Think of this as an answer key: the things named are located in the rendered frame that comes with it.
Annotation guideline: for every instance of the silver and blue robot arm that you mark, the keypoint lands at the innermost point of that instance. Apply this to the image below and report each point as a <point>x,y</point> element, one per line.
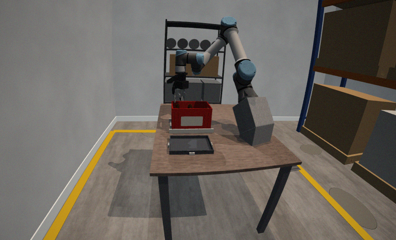
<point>245,69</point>

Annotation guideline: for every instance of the red crate with dividers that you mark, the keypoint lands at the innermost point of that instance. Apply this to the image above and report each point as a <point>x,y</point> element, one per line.
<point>190,118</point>

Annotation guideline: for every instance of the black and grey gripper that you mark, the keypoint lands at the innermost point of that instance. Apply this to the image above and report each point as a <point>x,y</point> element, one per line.
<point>179,84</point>

